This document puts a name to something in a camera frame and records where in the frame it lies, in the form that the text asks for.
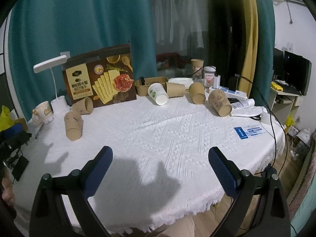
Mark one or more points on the black monitor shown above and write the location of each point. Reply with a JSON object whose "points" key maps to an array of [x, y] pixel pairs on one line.
{"points": [[291, 71]]}

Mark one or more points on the blue and white card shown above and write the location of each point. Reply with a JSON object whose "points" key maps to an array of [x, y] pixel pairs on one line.
{"points": [[249, 131]]}

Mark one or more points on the kraft paper bowl container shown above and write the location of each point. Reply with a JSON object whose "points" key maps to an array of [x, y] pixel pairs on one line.
{"points": [[143, 84]]}

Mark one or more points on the white small desk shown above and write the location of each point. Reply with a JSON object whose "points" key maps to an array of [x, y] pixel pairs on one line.
{"points": [[283, 104]]}

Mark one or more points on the white desk lamp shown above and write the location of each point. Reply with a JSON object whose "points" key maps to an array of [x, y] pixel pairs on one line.
{"points": [[59, 104]]}

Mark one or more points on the brown paper cup lying middle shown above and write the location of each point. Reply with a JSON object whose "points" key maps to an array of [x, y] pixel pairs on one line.
{"points": [[175, 90]]}

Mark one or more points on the upright brown cup at back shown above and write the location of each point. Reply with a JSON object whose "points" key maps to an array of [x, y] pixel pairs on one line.
{"points": [[197, 69]]}

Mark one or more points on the white paper cup green print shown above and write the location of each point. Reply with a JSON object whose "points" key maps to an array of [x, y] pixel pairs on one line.
{"points": [[158, 94]]}

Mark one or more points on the brown cracker box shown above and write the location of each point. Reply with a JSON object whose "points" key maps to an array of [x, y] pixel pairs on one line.
{"points": [[105, 76]]}

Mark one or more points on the teal curtain right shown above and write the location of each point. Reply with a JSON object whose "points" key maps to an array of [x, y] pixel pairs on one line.
{"points": [[266, 41]]}

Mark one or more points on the printed brown cup far right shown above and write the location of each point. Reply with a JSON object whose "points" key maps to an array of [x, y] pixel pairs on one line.
{"points": [[220, 102]]}

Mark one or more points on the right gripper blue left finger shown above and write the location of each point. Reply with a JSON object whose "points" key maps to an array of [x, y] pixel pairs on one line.
{"points": [[95, 170]]}

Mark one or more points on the teal curtain left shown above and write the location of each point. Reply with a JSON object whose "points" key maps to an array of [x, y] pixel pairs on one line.
{"points": [[42, 29]]}

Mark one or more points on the cream ceramic mug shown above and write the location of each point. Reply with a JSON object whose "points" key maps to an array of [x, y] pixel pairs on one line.
{"points": [[42, 114]]}

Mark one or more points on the yellow plastic bag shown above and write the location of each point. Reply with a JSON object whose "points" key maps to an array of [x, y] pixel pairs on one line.
{"points": [[5, 119]]}

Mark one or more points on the brown paper cup lying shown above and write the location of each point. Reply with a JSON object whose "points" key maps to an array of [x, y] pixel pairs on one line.
{"points": [[175, 90], [197, 93]]}

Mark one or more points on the brown paper cup by box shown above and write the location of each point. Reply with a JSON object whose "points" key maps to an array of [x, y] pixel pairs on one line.
{"points": [[83, 107]]}

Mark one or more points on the yellow curtain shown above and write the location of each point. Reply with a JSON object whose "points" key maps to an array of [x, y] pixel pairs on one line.
{"points": [[251, 29]]}

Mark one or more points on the brown paper cup with print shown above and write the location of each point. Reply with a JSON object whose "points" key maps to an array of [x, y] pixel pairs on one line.
{"points": [[73, 125]]}

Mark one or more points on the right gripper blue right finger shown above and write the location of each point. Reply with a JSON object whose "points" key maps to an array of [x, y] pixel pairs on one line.
{"points": [[226, 171]]}

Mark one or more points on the brown paper cup lying right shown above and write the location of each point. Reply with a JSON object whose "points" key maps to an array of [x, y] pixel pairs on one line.
{"points": [[197, 93]]}

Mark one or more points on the glass jar with white lid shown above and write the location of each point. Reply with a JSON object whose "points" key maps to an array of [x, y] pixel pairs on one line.
{"points": [[209, 74]]}

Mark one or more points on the teal curtain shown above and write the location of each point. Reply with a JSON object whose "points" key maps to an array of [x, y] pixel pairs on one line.
{"points": [[266, 41], [42, 29]]}

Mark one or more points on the white textured tablecloth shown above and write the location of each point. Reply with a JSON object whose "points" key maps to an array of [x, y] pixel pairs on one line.
{"points": [[160, 171]]}

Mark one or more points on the black flat device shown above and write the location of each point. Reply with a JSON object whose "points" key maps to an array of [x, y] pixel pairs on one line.
{"points": [[19, 167]]}

